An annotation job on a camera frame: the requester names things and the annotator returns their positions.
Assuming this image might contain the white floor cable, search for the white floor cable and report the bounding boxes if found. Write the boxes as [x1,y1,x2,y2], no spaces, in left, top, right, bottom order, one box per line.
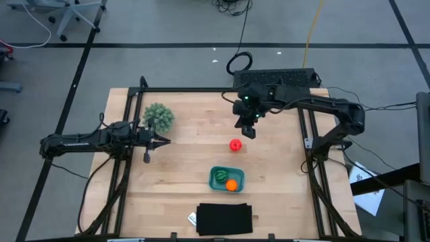
[0,3,52,50]

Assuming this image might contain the white office chair base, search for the white office chair base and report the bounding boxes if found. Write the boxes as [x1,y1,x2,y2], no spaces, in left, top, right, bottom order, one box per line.
[5,0,108,43]

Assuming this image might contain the white paper sheet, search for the white paper sheet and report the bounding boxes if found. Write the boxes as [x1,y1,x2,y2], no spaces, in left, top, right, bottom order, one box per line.
[348,161,386,217]

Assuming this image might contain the black beam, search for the black beam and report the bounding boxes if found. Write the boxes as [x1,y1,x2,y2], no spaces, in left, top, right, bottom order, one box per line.
[350,163,421,196]

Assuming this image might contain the teal plastic bin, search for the teal plastic bin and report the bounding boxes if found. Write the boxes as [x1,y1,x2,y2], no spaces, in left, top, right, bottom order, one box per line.
[208,165,246,194]

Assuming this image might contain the grey furniture panel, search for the grey furniture panel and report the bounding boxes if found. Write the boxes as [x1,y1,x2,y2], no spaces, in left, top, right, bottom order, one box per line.
[415,91,430,184]
[402,179,430,242]

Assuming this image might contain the yellow floor cable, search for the yellow floor cable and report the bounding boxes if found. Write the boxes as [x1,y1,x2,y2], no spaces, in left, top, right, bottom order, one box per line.
[301,0,325,69]

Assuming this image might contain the thin black floor cable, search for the thin black floor cable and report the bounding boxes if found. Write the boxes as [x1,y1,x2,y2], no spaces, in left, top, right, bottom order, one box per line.
[327,86,417,115]

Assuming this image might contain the black perforated computer case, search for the black perforated computer case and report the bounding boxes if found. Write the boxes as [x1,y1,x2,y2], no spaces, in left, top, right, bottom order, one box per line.
[232,67,320,89]

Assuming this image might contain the tangled black cables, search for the tangled black cables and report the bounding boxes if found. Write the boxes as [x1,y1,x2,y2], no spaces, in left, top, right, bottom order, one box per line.
[213,0,253,17]

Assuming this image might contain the toy watermelon ball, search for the toy watermelon ball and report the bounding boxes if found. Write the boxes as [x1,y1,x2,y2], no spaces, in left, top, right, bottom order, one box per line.
[214,169,230,184]

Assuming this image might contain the coiled black cable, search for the coiled black cable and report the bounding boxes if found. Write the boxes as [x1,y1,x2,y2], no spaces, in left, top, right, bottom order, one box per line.
[225,0,253,76]

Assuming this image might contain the grey furniture foot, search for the grey furniture foot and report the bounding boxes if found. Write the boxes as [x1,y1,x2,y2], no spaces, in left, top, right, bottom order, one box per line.
[0,81,23,94]

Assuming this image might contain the green spiky plant ball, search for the green spiky plant ball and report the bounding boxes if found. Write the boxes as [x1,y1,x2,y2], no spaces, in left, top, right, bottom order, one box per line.
[142,102,175,134]

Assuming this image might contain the black aluminium table frame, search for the black aluminium table frame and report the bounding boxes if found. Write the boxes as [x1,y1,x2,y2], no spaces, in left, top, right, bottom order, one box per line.
[76,75,363,239]

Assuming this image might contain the red floor item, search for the red floor item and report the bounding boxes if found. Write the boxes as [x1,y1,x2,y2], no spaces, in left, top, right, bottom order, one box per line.
[0,39,14,62]

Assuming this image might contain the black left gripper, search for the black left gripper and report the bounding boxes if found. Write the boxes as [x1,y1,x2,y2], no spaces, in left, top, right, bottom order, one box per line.
[137,116,171,165]

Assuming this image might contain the black folded cloth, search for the black folded cloth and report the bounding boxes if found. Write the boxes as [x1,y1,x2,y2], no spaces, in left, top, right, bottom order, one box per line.
[196,202,253,237]

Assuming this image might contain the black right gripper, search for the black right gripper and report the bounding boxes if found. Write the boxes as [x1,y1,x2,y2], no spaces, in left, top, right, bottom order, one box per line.
[231,83,271,140]

